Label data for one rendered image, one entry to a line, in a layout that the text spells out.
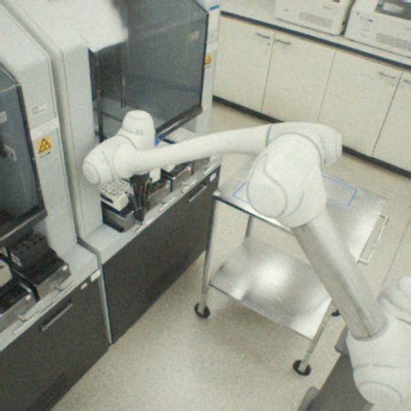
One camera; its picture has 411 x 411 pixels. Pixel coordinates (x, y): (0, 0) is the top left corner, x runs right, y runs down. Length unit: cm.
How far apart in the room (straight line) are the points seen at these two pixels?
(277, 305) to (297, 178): 119
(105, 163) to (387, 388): 95
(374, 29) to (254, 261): 194
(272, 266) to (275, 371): 51
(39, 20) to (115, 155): 42
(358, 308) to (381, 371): 17
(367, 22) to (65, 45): 249
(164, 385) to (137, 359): 19
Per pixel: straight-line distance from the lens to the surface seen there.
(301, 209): 96
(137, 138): 135
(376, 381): 121
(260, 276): 214
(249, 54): 379
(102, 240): 162
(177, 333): 223
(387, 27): 336
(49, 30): 130
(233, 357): 219
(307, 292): 214
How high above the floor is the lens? 188
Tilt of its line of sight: 41 degrees down
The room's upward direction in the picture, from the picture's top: 6 degrees clockwise
